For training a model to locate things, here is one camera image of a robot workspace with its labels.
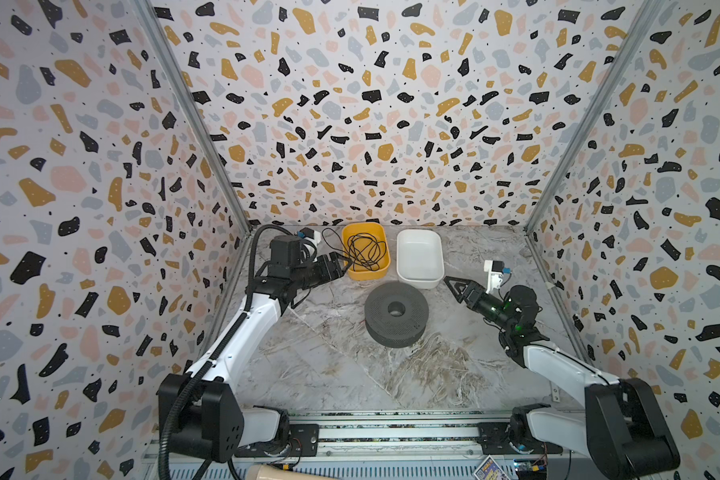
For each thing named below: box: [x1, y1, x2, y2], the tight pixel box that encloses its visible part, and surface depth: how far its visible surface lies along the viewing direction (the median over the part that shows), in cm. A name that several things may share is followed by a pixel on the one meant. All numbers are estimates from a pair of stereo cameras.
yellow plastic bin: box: [342, 222, 391, 281], surface depth 115 cm
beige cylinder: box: [245, 465, 343, 480], surface depth 71 cm
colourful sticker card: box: [473, 455, 511, 480], surface depth 70 cm
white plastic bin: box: [396, 228, 445, 289], surface depth 113 cm
